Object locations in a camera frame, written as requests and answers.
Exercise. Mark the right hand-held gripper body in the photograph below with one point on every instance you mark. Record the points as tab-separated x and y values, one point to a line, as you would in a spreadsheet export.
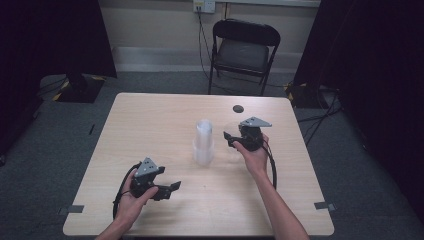
251	138

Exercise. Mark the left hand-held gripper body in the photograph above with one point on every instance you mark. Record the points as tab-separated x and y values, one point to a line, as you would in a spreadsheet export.
146	169

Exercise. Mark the stack of clear plastic cups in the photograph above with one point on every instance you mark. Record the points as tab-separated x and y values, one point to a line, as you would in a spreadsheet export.
203	146

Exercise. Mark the person's right hand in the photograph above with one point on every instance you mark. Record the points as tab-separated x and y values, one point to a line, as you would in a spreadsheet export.
256	160

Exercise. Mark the person's left hand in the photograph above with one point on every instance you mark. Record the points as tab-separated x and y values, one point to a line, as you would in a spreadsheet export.
130	208

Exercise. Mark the black round table grommet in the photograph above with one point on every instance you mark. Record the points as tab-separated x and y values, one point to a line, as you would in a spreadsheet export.
238	109

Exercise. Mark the black stand base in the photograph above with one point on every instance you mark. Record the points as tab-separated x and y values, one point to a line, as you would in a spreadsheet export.
305	96
81	90

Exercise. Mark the grey tape strip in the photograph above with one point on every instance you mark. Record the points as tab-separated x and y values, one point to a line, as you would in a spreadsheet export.
323	205
75	209

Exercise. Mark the black folding chair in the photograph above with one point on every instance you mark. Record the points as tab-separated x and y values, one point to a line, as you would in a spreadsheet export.
241	55

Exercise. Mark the black curtain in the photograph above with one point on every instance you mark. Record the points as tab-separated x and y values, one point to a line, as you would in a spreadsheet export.
40	40
373	66

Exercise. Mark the white wall socket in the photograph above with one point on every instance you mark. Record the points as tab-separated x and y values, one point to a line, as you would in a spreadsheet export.
204	6

